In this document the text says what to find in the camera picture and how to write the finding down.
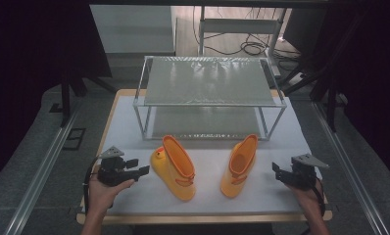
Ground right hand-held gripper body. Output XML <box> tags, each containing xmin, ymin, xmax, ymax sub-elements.
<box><xmin>282</xmin><ymin>153</ymin><xmax>330</xmax><ymax>192</ymax></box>

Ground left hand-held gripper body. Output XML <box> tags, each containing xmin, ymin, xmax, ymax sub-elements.
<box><xmin>97</xmin><ymin>146</ymin><xmax>136</xmax><ymax>188</ymax></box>

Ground yellow rubber rain boot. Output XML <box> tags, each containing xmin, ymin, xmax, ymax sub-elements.
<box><xmin>150</xmin><ymin>134</ymin><xmax>197</xmax><ymax>202</ymax></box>
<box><xmin>219</xmin><ymin>133</ymin><xmax>260</xmax><ymax>200</ymax></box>

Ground metal two-tier shoe rack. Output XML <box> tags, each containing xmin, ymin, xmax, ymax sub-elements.
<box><xmin>131</xmin><ymin>55</ymin><xmax>288</xmax><ymax>142</ymax></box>

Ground person's right hand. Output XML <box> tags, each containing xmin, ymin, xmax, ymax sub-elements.
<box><xmin>284</xmin><ymin>178</ymin><xmax>325</xmax><ymax>219</ymax></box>

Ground person's left hand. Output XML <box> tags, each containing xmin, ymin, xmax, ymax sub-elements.
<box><xmin>87</xmin><ymin>173</ymin><xmax>136</xmax><ymax>217</ymax></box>

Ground white table mat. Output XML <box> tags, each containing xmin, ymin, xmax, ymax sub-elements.
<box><xmin>105</xmin><ymin>95</ymin><xmax>316</xmax><ymax>215</ymax></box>

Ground black tripod stand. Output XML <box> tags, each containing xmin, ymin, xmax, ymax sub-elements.
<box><xmin>59</xmin><ymin>48</ymin><xmax>117</xmax><ymax>129</ymax></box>
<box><xmin>276</xmin><ymin>30</ymin><xmax>349</xmax><ymax>133</ymax></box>

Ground dark curtain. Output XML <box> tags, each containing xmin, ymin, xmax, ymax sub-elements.
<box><xmin>0</xmin><ymin>0</ymin><xmax>113</xmax><ymax>191</ymax></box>
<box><xmin>282</xmin><ymin>0</ymin><xmax>390</xmax><ymax>187</ymax></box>

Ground white cabinet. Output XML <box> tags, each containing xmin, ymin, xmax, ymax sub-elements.
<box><xmin>89</xmin><ymin>4</ymin><xmax>177</xmax><ymax>55</ymax></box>

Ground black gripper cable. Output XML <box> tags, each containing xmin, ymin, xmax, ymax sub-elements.
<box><xmin>82</xmin><ymin>156</ymin><xmax>103</xmax><ymax>215</ymax></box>
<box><xmin>310</xmin><ymin>180</ymin><xmax>327</xmax><ymax>219</ymax></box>

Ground aluminium floor rail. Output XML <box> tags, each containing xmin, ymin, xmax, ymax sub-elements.
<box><xmin>2</xmin><ymin>97</ymin><xmax>83</xmax><ymax>235</ymax></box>
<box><xmin>311</xmin><ymin>100</ymin><xmax>390</xmax><ymax>235</ymax></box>

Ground black floor cables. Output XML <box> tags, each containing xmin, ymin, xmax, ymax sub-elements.
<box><xmin>192</xmin><ymin>5</ymin><xmax>303</xmax><ymax>71</ymax></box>

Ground grey metal frame stand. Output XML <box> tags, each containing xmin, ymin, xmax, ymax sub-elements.
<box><xmin>198</xmin><ymin>5</ymin><xmax>288</xmax><ymax>57</ymax></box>

